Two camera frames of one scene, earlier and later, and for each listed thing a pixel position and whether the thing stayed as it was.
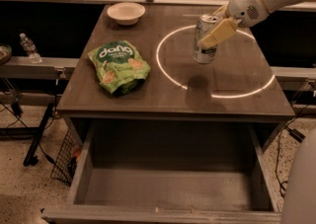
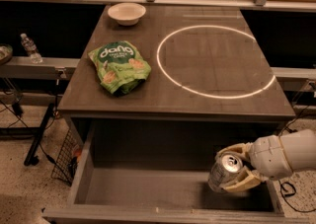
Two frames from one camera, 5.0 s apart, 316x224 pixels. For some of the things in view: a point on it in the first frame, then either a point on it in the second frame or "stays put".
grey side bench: x=50 y=68 stays put
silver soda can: x=203 y=26 → x=225 y=171
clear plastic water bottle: x=30 y=47 stays put
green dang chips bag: x=119 y=66 stays put
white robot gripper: x=244 y=7 → x=267 y=157
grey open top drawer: x=168 y=172 stays put
